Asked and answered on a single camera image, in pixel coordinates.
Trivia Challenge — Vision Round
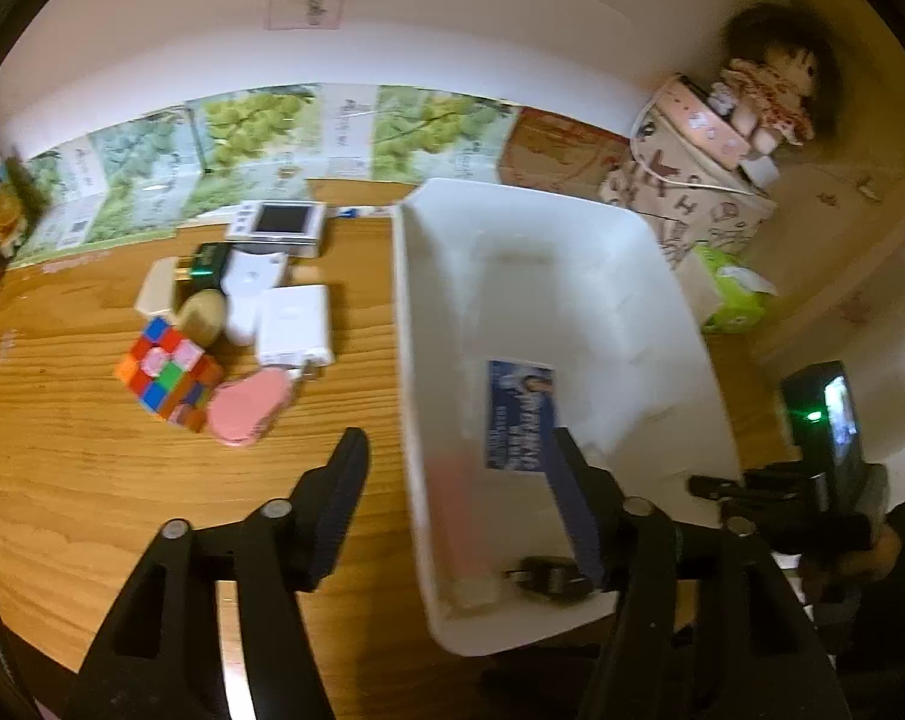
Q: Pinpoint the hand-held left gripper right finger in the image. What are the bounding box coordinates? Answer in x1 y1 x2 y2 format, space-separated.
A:
546 426 851 720

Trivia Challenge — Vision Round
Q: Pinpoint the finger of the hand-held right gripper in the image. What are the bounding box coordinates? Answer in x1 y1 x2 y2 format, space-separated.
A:
688 472 748 502

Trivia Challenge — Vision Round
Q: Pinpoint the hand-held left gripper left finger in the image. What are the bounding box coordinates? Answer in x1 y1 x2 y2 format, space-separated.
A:
62 426 371 720

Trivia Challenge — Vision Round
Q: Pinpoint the black charger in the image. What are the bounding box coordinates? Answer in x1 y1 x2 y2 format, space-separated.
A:
505 553 596 605

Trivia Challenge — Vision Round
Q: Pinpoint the blue label plastic box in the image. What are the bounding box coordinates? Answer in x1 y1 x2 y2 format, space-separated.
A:
484 358 557 473

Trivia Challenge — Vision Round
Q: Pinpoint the pink heart-shaped case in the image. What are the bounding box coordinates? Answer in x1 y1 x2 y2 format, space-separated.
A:
207 369 296 449

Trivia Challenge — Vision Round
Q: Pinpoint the white charger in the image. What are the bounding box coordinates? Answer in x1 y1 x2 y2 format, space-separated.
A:
255 283 335 383

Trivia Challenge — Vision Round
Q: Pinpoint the white plastic bin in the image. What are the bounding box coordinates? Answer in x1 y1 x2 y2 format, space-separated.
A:
391 178 746 657

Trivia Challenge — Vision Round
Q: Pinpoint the colourful puzzle cube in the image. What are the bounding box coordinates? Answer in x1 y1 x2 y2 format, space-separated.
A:
115 317 224 434

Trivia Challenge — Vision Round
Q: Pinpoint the beige round tape measure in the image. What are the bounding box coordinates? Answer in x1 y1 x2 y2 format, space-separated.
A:
176 289 229 346

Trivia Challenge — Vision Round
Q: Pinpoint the white handheld device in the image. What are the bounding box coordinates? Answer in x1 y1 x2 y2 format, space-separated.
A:
220 250 290 346

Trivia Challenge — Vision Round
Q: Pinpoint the green small box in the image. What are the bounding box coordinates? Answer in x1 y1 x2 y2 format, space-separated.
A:
173 242 232 292

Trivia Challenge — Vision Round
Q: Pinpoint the beige small box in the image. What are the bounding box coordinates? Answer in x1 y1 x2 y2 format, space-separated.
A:
135 259 179 320

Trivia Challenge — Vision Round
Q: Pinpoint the green tissue pack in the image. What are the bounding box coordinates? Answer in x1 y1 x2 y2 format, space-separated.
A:
685 242 776 335

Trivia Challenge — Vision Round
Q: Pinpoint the white digital clock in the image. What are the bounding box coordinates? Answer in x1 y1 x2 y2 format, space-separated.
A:
225 201 328 260

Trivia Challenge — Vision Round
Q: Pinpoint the printed canvas bag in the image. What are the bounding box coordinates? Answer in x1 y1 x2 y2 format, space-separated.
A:
598 101 776 271

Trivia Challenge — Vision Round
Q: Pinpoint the white adapter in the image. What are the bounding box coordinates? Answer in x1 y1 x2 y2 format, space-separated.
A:
738 154 782 192

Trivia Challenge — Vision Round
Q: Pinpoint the brown cardboard sheet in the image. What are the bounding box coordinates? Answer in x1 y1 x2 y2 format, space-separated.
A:
496 106 634 192

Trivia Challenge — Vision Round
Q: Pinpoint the bright grape carton sheet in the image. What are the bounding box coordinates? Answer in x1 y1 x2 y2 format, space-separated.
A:
186 82 379 215
370 84 525 182

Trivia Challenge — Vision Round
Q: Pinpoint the rag doll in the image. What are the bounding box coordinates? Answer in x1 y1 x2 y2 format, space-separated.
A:
708 0 844 158

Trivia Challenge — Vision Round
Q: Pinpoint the pale grape carton sheet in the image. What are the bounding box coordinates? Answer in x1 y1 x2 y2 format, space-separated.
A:
10 120 206 267

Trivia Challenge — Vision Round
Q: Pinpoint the white cable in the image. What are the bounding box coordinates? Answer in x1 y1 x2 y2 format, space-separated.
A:
631 90 769 196

